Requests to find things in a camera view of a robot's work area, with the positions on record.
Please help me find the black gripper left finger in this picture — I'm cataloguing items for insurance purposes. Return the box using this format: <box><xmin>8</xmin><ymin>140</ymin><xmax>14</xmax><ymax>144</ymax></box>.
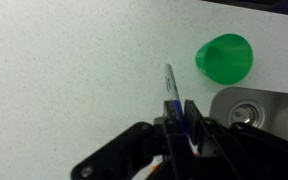
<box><xmin>70</xmin><ymin>99</ymin><xmax>189</xmax><ymax>180</ymax></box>

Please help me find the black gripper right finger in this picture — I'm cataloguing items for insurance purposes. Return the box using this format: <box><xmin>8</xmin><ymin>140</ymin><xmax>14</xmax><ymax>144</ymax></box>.
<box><xmin>183</xmin><ymin>98</ymin><xmax>288</xmax><ymax>180</ymax></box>

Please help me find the white marker with blue cap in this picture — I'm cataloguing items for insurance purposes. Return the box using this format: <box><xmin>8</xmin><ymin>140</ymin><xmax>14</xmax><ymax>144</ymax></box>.
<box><xmin>163</xmin><ymin>63</ymin><xmax>199</xmax><ymax>156</ymax></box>

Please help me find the green plastic cup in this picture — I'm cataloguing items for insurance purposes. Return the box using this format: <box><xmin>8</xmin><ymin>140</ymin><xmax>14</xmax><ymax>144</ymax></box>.
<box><xmin>195</xmin><ymin>33</ymin><xmax>254</xmax><ymax>86</ymax></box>

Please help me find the metal sink drain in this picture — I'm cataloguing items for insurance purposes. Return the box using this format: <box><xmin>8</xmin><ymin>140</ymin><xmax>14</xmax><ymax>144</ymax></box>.
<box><xmin>227</xmin><ymin>100</ymin><xmax>265</xmax><ymax>130</ymax></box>

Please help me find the stainless steel sink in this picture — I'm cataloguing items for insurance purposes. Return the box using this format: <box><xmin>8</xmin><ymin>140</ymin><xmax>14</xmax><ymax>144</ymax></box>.
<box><xmin>209</xmin><ymin>86</ymin><xmax>288</xmax><ymax>148</ymax></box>

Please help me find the black appliance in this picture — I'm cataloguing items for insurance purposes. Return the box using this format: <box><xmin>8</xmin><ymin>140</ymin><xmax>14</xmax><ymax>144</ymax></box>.
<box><xmin>200</xmin><ymin>0</ymin><xmax>288</xmax><ymax>18</ymax></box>

